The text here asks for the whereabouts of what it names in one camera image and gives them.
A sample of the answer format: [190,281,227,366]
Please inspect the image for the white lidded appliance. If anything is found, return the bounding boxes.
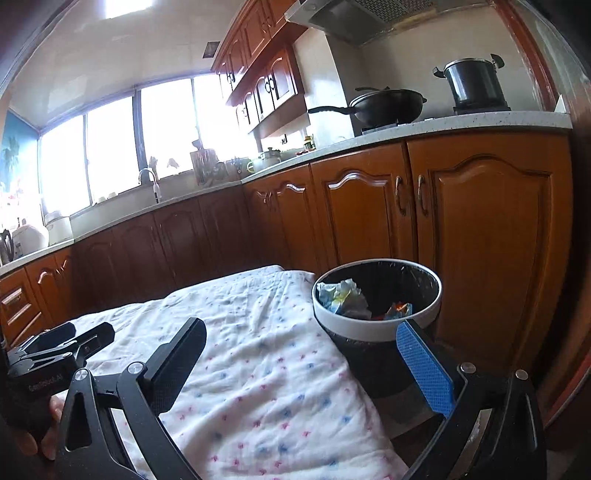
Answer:
[44,211,74,245]

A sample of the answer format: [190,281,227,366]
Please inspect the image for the white blue packet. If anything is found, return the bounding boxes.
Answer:
[316,278,373,320]

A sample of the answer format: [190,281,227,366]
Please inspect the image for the wooden base cabinets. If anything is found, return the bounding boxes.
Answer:
[0,134,574,352]

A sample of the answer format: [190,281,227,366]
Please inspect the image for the gas stove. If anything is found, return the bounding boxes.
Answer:
[360,105,512,136]

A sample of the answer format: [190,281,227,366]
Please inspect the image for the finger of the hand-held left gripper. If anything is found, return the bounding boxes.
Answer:
[17,322,77,355]
[25,322,115,370]

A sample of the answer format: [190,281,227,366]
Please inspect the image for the person's left hand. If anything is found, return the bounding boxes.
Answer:
[13,396,66,462]

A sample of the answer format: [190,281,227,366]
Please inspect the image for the dark stock pot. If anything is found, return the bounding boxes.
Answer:
[433,54,505,109]

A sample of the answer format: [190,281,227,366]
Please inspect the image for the white dotted blanket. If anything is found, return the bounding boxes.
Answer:
[69,264,409,480]

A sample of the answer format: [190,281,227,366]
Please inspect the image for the wooden wall cabinets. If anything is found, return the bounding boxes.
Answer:
[212,0,311,136]

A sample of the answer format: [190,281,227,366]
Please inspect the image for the kitchen window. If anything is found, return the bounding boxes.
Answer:
[39,74,259,217]

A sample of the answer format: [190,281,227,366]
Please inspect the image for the grey kitchen countertop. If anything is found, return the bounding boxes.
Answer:
[0,111,574,278]

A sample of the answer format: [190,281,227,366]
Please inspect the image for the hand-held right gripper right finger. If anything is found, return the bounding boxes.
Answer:
[396,318,548,480]

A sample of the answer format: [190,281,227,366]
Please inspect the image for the black wok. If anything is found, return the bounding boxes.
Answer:
[308,88,428,127]

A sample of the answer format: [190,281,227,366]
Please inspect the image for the white rice cooker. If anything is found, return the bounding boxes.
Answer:
[9,224,49,259]

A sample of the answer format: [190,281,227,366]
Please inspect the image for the blue wall poster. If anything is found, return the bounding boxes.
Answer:
[0,108,40,208]

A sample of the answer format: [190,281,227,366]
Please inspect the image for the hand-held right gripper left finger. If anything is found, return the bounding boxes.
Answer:
[53,317,208,480]

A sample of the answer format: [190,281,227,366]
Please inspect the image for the range hood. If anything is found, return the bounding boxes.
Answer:
[285,0,467,45]

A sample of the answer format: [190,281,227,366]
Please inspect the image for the metal faucet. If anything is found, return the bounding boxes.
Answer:
[137,167,161,205]

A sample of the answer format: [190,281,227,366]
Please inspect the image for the black and white bin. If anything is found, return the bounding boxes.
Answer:
[311,259,443,400]

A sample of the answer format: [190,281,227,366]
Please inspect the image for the utensil rack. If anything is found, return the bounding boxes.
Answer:
[190,148,218,185]

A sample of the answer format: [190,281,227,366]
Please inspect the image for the orange red wrapper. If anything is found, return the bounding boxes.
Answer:
[374,301,413,320]

